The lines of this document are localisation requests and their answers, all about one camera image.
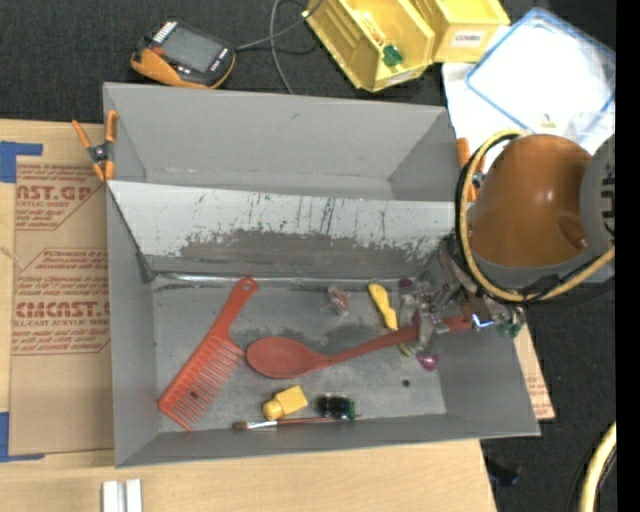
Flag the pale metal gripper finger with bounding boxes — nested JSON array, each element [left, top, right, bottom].
[[416, 312, 452, 354], [398, 287, 435, 314]]

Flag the red plastic spoon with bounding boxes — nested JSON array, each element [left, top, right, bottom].
[[245, 314, 474, 380]]

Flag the yellow curved plastic piece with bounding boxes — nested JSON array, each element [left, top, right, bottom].
[[367, 282, 413, 358]]

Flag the small clear and red piece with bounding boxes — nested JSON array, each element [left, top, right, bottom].
[[321, 285, 352, 317]]

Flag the black and green circuit part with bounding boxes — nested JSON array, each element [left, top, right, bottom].
[[315, 394, 358, 423]]

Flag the yellow plastic bottle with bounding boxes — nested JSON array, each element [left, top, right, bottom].
[[261, 384, 310, 422]]

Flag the thin paintbrush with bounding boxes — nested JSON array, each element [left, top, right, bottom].
[[231, 415, 362, 432]]

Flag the grey metal bin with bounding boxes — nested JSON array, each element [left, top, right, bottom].
[[102, 82, 543, 469]]

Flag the orange plastic comb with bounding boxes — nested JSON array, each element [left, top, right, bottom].
[[157, 277, 260, 433]]

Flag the brown cardboard board, red print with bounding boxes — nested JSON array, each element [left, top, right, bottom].
[[0, 118, 117, 459]]

